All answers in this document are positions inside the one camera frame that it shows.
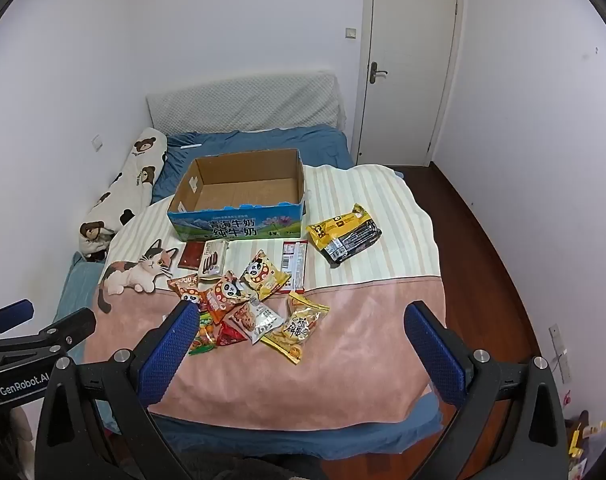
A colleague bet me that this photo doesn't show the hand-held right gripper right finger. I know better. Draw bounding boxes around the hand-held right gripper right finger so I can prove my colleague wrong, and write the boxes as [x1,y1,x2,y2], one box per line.
[404,300,570,480]

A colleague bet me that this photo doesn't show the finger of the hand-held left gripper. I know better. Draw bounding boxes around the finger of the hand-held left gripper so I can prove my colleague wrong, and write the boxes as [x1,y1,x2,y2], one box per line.
[0,298,35,339]
[0,307,97,362]

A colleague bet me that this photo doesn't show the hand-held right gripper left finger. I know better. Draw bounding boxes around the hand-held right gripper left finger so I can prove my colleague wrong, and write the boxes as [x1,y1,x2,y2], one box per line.
[35,300,200,480]

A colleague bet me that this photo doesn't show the green and orange snack packet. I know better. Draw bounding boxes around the green and orange snack packet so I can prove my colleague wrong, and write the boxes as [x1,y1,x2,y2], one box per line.
[187,310,219,357]

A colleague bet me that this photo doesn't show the small red snack packet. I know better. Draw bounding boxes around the small red snack packet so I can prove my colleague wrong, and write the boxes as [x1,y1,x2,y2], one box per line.
[215,320,248,347]

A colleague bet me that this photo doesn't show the orange panda snack packet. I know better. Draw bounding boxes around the orange panda snack packet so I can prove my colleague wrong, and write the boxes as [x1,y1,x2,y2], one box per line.
[166,273,202,307]

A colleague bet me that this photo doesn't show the red panda snack packet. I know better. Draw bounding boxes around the red panda snack packet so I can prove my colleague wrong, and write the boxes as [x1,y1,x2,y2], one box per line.
[204,270,254,315]

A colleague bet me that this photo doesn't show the white cookie packet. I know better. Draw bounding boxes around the white cookie packet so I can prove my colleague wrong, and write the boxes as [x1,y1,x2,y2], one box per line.
[226,297,286,345]

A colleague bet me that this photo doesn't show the dark red packet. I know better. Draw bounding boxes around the dark red packet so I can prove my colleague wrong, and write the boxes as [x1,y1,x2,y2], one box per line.
[177,241,207,274]

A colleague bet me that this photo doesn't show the beige chocolate stick packet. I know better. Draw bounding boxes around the beige chocolate stick packet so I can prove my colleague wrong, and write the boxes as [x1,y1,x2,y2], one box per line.
[198,239,231,279]

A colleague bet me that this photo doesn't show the yellow panda snack packet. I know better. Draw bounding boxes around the yellow panda snack packet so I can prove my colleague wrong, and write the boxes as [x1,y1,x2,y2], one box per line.
[240,249,291,302]

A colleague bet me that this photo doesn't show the yellow chips packet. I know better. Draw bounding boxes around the yellow chips packet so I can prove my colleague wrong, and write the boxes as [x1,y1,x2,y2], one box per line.
[260,292,330,365]

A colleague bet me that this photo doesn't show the large yellow and black packet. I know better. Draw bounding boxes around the large yellow and black packet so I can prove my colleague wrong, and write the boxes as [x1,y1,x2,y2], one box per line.
[307,203,383,267]

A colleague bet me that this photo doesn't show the red and white snack packet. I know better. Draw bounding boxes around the red and white snack packet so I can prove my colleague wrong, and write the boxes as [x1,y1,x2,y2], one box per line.
[274,240,310,294]

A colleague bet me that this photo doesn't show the blue printed cardboard box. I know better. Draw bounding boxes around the blue printed cardboard box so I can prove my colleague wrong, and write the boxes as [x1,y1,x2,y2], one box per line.
[166,148,305,247]

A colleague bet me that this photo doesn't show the light blue cloth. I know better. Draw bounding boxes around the light blue cloth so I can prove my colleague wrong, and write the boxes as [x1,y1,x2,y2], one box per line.
[50,251,122,437]

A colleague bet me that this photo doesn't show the cat print pink striped blanket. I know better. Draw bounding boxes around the cat print pink striped blanket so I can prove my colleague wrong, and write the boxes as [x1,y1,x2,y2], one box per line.
[95,163,447,434]

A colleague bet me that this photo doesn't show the white bear print pillow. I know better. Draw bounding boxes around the white bear print pillow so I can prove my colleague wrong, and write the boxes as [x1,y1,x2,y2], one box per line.
[79,127,168,262]

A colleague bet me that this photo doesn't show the pile of small clutter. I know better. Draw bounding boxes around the pile of small clutter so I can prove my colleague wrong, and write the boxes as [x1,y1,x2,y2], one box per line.
[564,409,606,480]

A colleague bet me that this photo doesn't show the blue bed sheet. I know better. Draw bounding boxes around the blue bed sheet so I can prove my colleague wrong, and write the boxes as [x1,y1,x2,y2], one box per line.
[146,124,444,462]

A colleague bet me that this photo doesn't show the grey quilted headboard cushion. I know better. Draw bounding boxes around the grey quilted headboard cushion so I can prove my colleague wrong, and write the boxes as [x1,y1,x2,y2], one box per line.
[146,70,347,134]

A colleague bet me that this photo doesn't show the white door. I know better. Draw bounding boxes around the white door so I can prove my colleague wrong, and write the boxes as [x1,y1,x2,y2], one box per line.
[351,0,466,167]

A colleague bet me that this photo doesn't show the white wall fixture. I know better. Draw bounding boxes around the white wall fixture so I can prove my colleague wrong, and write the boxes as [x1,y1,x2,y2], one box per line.
[548,323,573,385]

